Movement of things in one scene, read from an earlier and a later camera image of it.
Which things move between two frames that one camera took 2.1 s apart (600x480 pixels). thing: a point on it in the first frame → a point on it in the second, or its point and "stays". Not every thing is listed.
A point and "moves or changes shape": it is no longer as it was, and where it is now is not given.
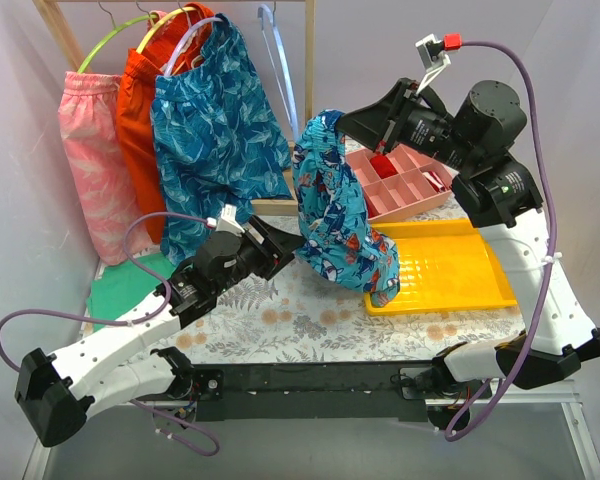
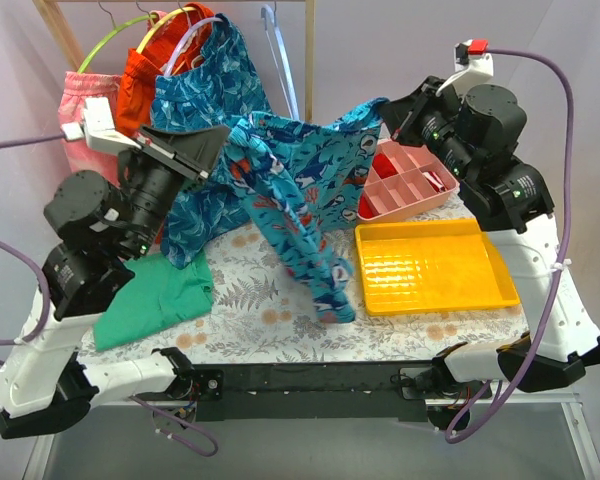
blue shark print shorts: x=342 y=246 moves or changes shape
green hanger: x=109 y=33 stays
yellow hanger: x=156 y=23 stays
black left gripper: x=265 y=247 → x=170 y=156
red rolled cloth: x=383 y=166 stays
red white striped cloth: x=434 y=181 stays
